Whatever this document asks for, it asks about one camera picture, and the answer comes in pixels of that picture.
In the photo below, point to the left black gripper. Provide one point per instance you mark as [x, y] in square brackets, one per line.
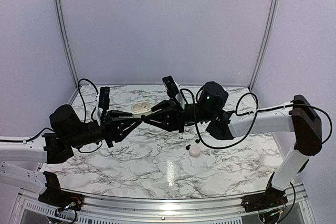
[108, 126]

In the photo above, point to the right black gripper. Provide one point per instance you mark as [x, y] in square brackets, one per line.
[176, 118]

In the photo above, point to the white earbud charging case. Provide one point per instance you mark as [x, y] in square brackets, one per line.
[141, 109]

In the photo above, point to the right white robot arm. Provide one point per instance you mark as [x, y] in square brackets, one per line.
[296, 116]

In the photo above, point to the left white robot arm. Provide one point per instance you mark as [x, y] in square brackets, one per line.
[30, 150]

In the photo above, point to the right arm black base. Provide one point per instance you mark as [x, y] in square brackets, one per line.
[271, 197]

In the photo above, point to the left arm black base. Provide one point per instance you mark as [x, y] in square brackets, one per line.
[55, 196]

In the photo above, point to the pink round earbud case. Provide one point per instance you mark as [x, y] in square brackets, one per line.
[194, 151]

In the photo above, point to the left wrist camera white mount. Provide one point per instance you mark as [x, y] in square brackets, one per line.
[102, 103]

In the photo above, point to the right aluminium corner post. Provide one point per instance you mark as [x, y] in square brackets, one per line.
[271, 17]

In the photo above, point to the aluminium corner post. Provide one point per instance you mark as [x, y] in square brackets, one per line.
[271, 17]
[65, 42]

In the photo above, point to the aluminium front rail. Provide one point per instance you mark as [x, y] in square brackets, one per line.
[109, 209]

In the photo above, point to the left aluminium corner post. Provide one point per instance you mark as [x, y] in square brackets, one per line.
[65, 42]

